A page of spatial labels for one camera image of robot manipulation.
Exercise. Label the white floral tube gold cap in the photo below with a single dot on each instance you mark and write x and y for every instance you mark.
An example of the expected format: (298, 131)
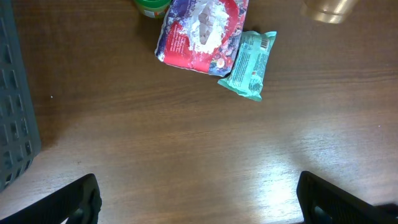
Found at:
(328, 11)

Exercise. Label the teal wet wipes packet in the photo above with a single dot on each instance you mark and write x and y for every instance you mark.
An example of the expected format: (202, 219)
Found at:
(247, 76)

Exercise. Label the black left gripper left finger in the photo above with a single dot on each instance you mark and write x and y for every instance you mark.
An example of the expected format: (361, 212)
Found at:
(79, 202)

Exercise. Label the green lidded jar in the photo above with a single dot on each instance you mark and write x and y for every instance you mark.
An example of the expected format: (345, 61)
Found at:
(153, 8)

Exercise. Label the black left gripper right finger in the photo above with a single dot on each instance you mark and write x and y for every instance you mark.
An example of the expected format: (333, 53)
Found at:
(322, 202)

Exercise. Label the red purple snack packet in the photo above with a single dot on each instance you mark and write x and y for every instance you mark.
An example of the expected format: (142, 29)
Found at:
(202, 35)

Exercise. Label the grey plastic basket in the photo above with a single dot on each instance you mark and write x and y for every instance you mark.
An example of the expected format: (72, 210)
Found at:
(20, 138)

